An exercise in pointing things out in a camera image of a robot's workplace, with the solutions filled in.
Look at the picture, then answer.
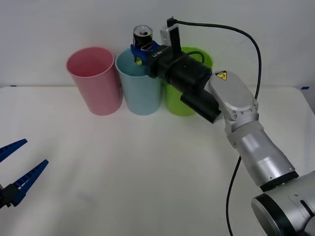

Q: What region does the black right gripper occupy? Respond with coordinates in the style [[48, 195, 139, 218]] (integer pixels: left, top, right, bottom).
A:
[[129, 40, 188, 82]]

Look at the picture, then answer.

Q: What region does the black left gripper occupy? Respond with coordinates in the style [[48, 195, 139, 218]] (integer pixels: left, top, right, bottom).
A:
[[0, 138, 49, 210]]

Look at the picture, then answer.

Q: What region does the black drink can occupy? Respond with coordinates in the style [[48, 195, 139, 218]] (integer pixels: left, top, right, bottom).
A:
[[133, 24, 154, 67]]

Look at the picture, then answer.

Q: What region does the pale blue plastic waste bin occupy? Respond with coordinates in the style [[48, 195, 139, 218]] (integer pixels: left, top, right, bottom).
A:
[[115, 47, 163, 116]]

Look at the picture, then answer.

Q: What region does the pink plastic waste bin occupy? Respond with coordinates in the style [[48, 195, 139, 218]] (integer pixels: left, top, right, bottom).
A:
[[65, 47, 123, 117]]

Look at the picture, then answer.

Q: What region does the green plastic waste bin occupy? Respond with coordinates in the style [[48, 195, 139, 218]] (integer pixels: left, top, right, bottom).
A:
[[164, 46, 213, 117]]

